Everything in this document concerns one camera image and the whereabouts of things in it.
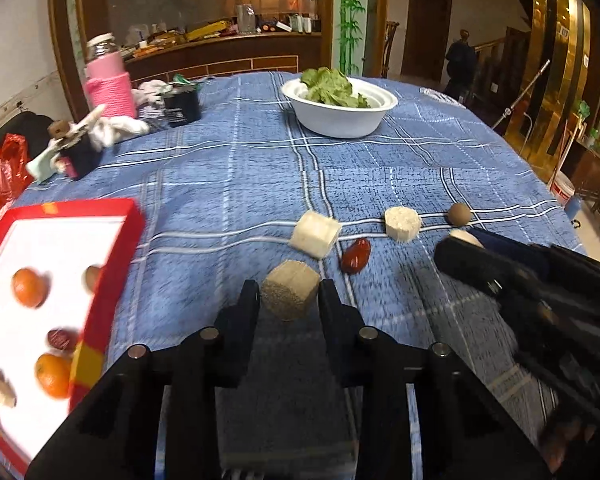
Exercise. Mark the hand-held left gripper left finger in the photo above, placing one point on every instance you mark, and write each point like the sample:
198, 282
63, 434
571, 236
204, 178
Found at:
250, 310

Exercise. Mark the wooden door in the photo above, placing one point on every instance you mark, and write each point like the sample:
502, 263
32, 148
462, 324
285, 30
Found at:
427, 30

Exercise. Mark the white gloves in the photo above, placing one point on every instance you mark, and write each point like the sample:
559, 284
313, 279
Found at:
117, 130

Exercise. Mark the glass pitcher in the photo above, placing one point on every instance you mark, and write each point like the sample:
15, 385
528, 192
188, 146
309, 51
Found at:
246, 17

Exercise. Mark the white bucket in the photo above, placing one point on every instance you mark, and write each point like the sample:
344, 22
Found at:
562, 187

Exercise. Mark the red date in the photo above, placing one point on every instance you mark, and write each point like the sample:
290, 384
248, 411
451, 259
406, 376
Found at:
356, 255
62, 339

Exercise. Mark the thin metal rod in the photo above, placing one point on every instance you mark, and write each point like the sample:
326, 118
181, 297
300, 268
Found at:
522, 91

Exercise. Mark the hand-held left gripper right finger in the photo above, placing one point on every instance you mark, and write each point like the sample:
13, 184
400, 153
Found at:
327, 312

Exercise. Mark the large brown round fruit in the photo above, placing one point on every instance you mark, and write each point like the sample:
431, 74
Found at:
92, 278

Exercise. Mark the red plastic bag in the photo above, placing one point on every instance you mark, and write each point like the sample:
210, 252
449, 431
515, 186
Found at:
2, 175

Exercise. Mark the person's right hand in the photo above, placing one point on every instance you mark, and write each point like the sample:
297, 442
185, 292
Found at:
560, 440

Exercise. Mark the small brown longan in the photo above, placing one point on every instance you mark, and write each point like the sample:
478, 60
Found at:
459, 214

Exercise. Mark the white crumpled cloth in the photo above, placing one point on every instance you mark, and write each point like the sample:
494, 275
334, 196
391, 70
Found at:
150, 92

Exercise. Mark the yellow box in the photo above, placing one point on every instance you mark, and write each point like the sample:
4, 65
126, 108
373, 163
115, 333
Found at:
207, 30

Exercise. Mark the black cup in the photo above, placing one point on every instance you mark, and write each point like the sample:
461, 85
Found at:
181, 107

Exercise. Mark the bamboo painted pillar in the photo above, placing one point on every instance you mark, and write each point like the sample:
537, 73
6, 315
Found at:
352, 15

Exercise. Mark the wooden counter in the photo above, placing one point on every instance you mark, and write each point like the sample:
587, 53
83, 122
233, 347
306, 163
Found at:
220, 55

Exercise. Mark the white bowl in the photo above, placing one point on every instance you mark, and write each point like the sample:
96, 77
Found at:
340, 115

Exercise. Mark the green lettuce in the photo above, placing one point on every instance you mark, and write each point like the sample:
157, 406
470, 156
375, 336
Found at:
332, 89

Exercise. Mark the bottle with pink knit sleeve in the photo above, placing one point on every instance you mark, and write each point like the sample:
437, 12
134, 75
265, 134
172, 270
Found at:
107, 82

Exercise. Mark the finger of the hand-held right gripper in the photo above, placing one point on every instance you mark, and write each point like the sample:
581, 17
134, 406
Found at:
515, 255
465, 260

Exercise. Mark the blue plaid tablecloth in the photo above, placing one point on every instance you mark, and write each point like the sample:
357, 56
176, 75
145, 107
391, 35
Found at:
230, 185

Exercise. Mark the light green cloth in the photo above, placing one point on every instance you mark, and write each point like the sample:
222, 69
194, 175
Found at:
42, 166

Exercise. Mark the red-rimmed white tray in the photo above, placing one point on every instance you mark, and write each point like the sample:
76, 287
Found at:
115, 260

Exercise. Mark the wooden chair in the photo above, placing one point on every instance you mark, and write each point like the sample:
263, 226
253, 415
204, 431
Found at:
390, 50

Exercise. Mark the orange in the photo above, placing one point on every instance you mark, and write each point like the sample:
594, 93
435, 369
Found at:
29, 287
52, 381

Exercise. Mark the black sofa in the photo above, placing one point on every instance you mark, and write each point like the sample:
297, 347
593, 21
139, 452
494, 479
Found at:
15, 127

